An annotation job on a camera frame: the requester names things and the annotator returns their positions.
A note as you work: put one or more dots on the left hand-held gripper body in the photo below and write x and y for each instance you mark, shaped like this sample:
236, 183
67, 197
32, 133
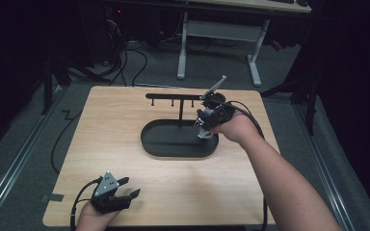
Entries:
107, 195

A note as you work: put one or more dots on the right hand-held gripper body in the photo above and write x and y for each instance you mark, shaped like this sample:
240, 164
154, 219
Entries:
220, 110

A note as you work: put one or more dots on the black key rack with tray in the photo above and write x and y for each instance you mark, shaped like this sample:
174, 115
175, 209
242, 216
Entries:
173, 138

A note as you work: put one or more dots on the person's right hand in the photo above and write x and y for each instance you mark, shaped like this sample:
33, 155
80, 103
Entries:
237, 128

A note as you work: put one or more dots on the person's left hand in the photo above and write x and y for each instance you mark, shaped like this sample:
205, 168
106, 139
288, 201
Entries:
93, 219

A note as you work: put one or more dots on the black tape strip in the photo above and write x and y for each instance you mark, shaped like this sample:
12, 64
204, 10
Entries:
55, 197

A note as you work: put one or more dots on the white-legged desk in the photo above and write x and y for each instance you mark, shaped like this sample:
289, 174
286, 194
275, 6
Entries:
221, 30

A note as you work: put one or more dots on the black metal stand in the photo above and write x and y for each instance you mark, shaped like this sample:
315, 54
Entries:
48, 83
310, 102

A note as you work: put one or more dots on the metal floor rail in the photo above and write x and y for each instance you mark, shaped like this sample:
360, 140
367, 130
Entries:
324, 166
16, 160

